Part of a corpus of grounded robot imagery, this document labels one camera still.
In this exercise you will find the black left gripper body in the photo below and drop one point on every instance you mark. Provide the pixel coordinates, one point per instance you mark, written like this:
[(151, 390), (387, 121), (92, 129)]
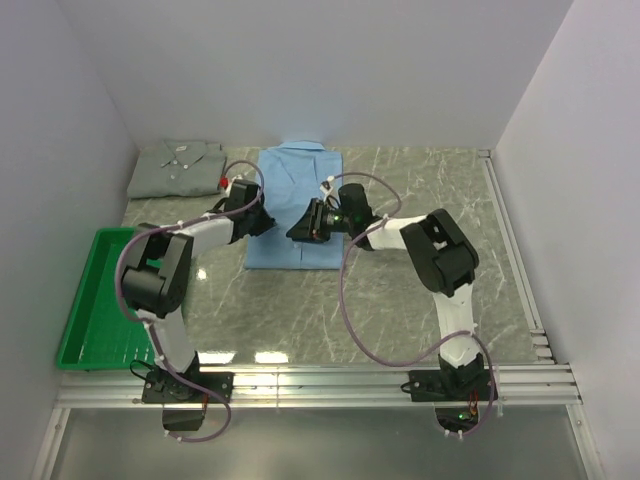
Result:
[(259, 218)]

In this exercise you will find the aluminium front rail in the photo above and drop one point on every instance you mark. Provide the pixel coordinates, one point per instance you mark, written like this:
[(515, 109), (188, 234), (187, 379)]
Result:
[(346, 386)]

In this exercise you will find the folded grey shirt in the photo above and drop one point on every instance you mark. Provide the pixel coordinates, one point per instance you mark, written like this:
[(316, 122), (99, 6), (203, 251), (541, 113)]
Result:
[(177, 168)]

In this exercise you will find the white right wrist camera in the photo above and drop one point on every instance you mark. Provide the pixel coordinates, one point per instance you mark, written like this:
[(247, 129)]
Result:
[(327, 187)]

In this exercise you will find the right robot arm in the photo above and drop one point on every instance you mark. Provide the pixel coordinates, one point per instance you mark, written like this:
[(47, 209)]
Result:
[(443, 259)]

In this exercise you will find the aluminium rail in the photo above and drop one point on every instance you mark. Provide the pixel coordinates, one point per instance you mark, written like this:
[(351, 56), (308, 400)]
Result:
[(537, 331), (346, 386)]

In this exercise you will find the aluminium right side rail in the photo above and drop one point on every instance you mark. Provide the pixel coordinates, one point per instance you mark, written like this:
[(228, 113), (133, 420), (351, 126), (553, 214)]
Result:
[(537, 331)]

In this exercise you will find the light blue long sleeve shirt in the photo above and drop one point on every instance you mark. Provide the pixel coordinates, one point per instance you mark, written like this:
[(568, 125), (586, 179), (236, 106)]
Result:
[(293, 173)]

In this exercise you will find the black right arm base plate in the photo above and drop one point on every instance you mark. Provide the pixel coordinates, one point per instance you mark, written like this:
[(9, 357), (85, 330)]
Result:
[(457, 398)]

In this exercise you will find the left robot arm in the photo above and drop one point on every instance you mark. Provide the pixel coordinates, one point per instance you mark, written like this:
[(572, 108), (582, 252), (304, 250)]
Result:
[(152, 277)]

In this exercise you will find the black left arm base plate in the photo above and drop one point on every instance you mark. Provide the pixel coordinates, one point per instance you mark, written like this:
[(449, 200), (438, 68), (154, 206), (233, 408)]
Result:
[(185, 401)]

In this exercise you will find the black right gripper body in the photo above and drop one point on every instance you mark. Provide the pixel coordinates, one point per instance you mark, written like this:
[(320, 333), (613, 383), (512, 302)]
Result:
[(329, 221)]

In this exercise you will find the green plastic tray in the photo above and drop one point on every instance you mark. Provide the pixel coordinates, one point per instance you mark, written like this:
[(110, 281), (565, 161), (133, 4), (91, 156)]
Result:
[(97, 335)]

